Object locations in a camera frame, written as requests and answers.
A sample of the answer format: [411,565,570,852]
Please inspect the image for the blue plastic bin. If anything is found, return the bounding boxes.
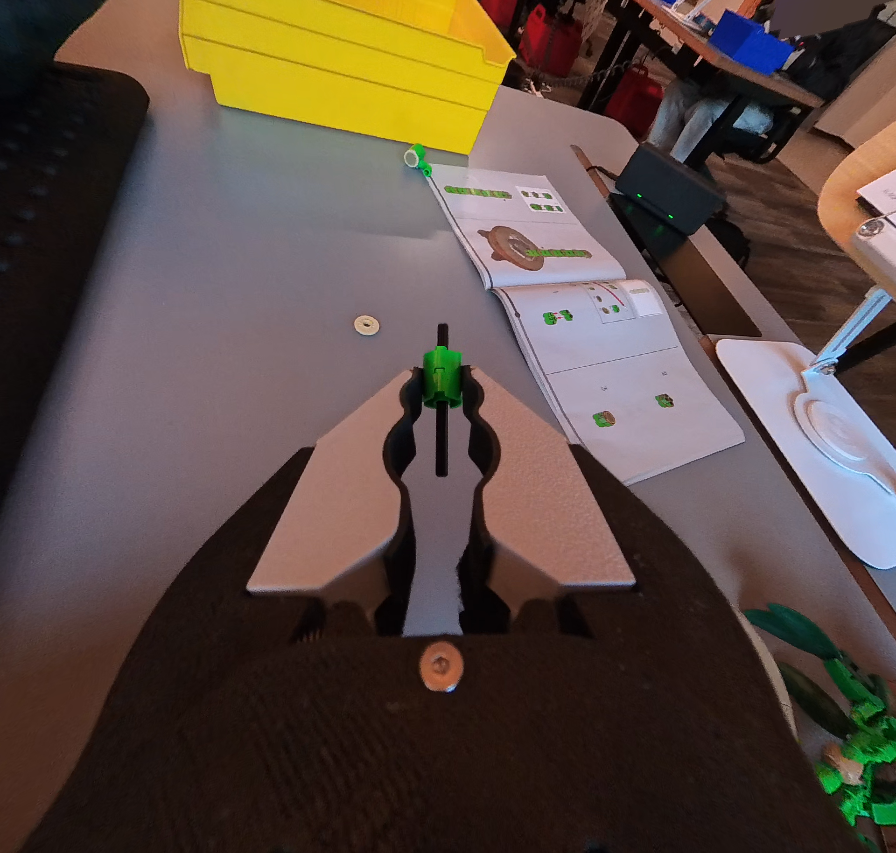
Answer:
[708,9,795,76]

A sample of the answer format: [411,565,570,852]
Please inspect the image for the grey desk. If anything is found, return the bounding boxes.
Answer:
[0,0,896,853]

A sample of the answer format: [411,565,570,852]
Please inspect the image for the black device with green lights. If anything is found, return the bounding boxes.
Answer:
[608,142,729,238]

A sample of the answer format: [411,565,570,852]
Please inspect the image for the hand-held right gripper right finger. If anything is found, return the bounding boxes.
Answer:
[458,366,637,633]

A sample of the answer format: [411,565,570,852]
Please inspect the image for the printed instruction sheet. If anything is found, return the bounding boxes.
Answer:
[857,170,896,217]

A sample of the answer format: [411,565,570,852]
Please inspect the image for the green round stalk segment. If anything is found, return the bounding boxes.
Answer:
[421,345,464,409]

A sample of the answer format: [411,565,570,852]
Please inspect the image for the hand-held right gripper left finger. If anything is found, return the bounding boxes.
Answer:
[247,369,424,633]

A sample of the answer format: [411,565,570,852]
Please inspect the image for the light wooden board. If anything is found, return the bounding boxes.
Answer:
[818,121,896,287]

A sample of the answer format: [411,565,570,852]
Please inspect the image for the open instruction booklet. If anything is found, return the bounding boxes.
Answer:
[428,166,746,486]

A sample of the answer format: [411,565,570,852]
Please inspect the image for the long wooden table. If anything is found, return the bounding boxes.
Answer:
[598,0,827,108]

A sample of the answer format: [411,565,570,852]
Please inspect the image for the black axle rod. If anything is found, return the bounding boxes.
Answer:
[435,322,449,478]

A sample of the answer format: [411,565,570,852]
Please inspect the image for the white wire document stand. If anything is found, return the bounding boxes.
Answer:
[715,212,896,570]

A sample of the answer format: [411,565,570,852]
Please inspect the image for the green toy bamboo leaves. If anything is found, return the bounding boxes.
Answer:
[743,602,896,853]

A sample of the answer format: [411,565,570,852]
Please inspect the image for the yellow plastic bin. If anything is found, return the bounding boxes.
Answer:
[178,0,505,108]
[206,72,487,156]
[178,0,518,66]
[181,34,491,133]

